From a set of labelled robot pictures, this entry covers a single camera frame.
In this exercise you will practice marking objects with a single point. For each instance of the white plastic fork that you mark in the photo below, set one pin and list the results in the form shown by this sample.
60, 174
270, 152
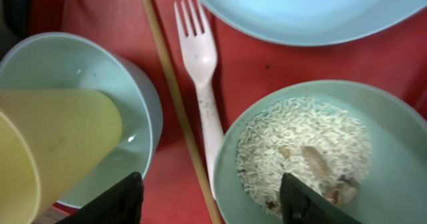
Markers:
200, 58

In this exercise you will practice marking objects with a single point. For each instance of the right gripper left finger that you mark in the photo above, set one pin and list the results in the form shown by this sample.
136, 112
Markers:
121, 204

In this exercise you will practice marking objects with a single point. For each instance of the rice food scraps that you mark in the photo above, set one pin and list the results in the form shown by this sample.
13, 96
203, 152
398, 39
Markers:
324, 146

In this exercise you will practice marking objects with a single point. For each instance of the green bowl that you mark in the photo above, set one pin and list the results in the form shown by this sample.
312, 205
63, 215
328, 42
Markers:
395, 190

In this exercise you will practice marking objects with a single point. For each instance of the wooden chopstick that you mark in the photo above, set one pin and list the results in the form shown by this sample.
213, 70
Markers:
173, 86

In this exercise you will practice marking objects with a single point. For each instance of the light blue plate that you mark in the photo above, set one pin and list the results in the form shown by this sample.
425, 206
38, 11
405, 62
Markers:
310, 23

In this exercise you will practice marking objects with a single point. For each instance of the light blue bowl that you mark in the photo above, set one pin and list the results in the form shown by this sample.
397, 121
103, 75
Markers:
67, 61

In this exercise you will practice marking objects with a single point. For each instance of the yellow plastic cup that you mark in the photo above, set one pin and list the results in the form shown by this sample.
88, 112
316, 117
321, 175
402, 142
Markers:
50, 140

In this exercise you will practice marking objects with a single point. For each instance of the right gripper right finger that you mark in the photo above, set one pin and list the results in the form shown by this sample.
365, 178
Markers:
302, 205

